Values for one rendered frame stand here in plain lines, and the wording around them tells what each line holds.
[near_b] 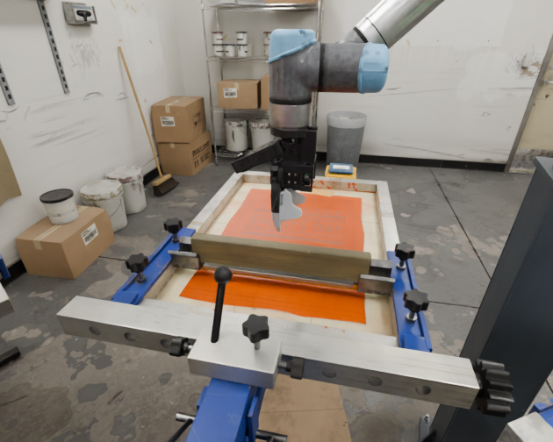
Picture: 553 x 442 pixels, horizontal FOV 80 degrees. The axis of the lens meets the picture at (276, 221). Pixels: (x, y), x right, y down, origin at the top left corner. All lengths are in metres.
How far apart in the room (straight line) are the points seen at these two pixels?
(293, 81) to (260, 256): 0.38
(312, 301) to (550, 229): 0.56
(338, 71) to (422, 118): 3.89
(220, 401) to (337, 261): 0.37
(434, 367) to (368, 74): 0.46
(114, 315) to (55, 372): 1.47
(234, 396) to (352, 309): 0.34
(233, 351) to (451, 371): 0.32
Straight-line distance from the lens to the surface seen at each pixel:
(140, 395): 1.85
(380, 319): 0.74
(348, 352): 0.56
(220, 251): 0.78
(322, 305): 0.75
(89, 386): 1.98
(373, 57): 0.59
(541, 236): 0.97
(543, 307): 1.08
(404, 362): 0.57
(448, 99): 4.47
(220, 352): 0.51
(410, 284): 0.78
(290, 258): 0.74
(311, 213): 1.09
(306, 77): 0.58
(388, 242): 0.92
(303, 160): 0.63
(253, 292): 0.77
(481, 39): 4.47
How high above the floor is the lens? 1.47
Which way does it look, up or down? 30 degrees down
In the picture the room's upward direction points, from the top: straight up
